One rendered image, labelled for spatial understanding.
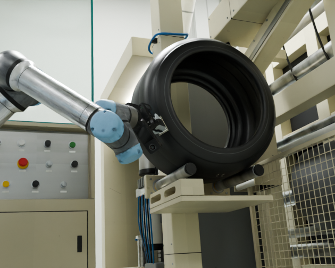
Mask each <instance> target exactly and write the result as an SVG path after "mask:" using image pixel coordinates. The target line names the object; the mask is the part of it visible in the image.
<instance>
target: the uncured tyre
mask: <svg viewBox="0 0 335 268"><path fill-rule="evenodd" d="M176 82H186V83H191V84H194V85H197V86H200V87H202V88H203V89H205V90H207V91H208V92H209V93H210V94H211V95H213V96H214V97H215V99H216V100H217V101H218V102H219V103H220V105H221V107H222V108H223V110H224V113H225V116H226V119H227V123H228V138H227V142H226V145H225V147H224V148H220V147H215V146H211V145H209V144H206V143H204V142H202V141H200V140H199V139H197V138H196V137H195V136H193V135H192V134H191V133H190V132H189V131H188V130H187V129H186V128H185V127H184V126H183V124H182V123H181V122H180V120H179V118H178V117H177V115H176V113H175V110H174V108H173V105H172V100H171V84H172V83H176ZM131 103H133V104H136V105H139V104H140V103H146V104H149V105H150V106H151V108H152V111H150V112H151V114H152V116H153V118H155V114H157V115H158V116H161V117H162V119H163V121H164V123H165V125H166V127H167V129H168V131H167V132H165V133H163V134H161V135H159V134H155V136H156V137H157V138H158V140H159V141H160V142H161V144H162V147H161V149H160V150H158V151H157V152H155V153H154V154H150V153H149V152H148V150H147V149H146V148H145V146H144V145H143V144H142V142H141V141H140V139H139V138H138V137H137V135H136V134H135V135H136V137H137V139H138V142H139V143H140V146H141V148H142V151H143V154H144V155H145V156H146V158H147V159H148V160H149V161H150V162H151V163H152V164H153V165H154V166H155V167H156V168H157V169H159V170H160V171H161V172H163V173H164V174H166V175H169V174H170V173H172V172H174V171H175V170H177V169H179V168H180V167H182V166H184V165H185V164H187V163H194V164H195V166H196V169H197V170H196V173H195V174H193V175H191V176H189V177H188V178H187V179H203V184H207V183H214V182H217V181H220V180H223V179H225V178H227V177H230V176H232V175H234V174H237V173H239V172H241V171H243V170H245V169H247V168H249V167H250V166H252V165H253V164H254V163H255V162H257V161H258V160H259V158H260V157H261V156H262V155H263V154H264V152H265V151H266V150H267V148H268V146H269V144H270V142H271V140H272V137H273V134H274V130H275V123H276V111H275V103H274V99H273V95H272V92H271V90H270V87H269V85H268V83H267V81H266V79H265V78H264V76H263V74H262V73H261V71H260V70H259V69H258V67H257V66H256V65H255V64H254V63H253V62H252V61H251V60H250V59H249V58H248V57H247V56H246V55H245V54H243V53H242V52H241V51H239V50H237V49H236V48H234V47H232V46H230V45H228V44H226V43H224V42H221V41H218V40H215V39H209V38H189V39H185V40H181V41H179V42H176V43H174V44H172V45H170V46H169V47H167V48H165V49H164V50H162V51H161V52H160V53H159V54H158V55H157V56H156V57H155V58H154V59H153V60H152V62H151V63H150V65H149V66H148V68H147V69H146V71H145V72H144V74H143V75H142V77H141V78H140V79H139V81H138V83H137V84H136V87H135V89H134V91H133V94H132V98H131ZM217 173H226V175H225V176H223V177H215V175H216V174H217Z"/></svg>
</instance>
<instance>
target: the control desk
mask: <svg viewBox="0 0 335 268"><path fill-rule="evenodd" d="M0 268H96V239H95V137H94V136H92V135H91V134H89V133H88V132H86V131H85V130H84V129H82V128H80V127H79V126H77V125H75V124H56V123H37V122H17V121H6V122H5V123H4V124H3V125H2V126H1V127H0Z"/></svg>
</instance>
